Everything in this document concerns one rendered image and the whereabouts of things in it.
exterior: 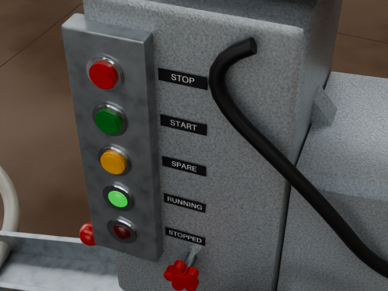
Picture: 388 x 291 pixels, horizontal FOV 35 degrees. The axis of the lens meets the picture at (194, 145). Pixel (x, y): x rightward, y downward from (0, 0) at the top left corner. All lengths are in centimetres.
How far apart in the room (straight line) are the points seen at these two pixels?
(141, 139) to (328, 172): 18
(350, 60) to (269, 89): 290
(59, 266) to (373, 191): 66
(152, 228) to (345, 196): 21
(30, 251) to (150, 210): 54
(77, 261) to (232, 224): 51
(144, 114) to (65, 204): 197
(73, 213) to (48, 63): 114
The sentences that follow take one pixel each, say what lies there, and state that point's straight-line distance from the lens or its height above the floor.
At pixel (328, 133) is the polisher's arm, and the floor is 137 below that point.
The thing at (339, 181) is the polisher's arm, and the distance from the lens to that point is 59.
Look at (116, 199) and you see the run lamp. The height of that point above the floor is 130.
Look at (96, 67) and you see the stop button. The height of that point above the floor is 146.
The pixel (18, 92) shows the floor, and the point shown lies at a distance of 318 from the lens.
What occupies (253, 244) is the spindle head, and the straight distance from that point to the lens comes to 65.
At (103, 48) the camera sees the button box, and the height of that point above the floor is 148.
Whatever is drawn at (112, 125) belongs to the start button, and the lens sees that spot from 57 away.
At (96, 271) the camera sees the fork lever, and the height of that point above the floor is 93.
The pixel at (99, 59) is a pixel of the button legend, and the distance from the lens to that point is 54.
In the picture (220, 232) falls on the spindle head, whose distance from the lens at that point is 65.
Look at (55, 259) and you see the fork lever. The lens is 113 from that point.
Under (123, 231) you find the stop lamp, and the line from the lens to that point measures 67.
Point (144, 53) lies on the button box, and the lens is 52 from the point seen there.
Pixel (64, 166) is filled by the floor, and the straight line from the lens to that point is 269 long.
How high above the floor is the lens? 175
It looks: 40 degrees down
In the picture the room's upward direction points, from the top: straight up
